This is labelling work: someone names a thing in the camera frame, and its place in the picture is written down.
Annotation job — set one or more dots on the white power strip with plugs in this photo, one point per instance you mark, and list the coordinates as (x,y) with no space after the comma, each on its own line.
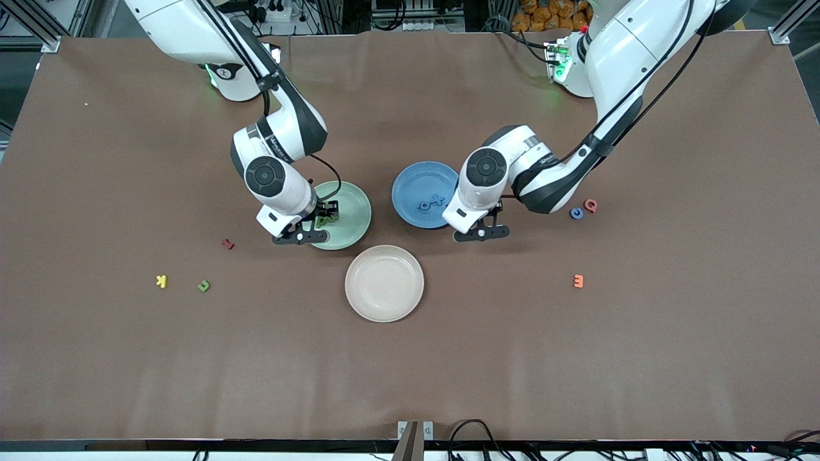
(278,14)

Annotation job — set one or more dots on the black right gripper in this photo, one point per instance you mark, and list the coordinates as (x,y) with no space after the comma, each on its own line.
(322,214)

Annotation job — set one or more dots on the blue letter C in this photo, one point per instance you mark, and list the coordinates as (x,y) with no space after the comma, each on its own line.
(571,214)

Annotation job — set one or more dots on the aluminium frame post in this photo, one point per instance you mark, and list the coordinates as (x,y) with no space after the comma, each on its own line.
(48,41)
(779,35)

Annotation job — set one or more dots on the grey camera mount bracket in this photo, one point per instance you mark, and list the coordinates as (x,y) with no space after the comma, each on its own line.
(413,442)

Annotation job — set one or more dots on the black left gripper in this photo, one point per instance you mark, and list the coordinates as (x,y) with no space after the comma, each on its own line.
(499,208)

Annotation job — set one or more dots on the pink letter Q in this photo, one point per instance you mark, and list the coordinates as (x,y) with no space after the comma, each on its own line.
(585,205)

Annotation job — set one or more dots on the small white power strip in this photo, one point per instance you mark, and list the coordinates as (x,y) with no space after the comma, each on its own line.
(423,25)

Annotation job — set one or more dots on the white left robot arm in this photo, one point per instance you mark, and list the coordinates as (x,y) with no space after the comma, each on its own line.
(480,179)

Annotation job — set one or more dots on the blue letter P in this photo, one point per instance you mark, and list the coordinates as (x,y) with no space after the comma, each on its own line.
(419,205)

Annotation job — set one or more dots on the green plate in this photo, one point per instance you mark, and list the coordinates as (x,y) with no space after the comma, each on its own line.
(353,224)

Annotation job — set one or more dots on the yellow letter K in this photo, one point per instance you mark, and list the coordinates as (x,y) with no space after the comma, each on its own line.
(161,280)

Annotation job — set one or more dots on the brown table cover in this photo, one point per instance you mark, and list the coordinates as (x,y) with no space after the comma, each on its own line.
(410,371)

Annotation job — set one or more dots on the blue plate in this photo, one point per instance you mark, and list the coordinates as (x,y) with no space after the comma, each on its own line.
(416,182)

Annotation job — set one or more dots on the beige plate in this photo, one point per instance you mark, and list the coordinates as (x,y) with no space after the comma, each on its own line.
(384,283)

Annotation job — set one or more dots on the blue letter X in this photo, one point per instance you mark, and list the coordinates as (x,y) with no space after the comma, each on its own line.
(437,199)

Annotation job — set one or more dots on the bag of orange items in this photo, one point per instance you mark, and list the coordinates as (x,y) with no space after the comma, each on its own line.
(544,16)

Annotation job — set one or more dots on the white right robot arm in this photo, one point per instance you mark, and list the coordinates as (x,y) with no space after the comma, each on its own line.
(275,182)

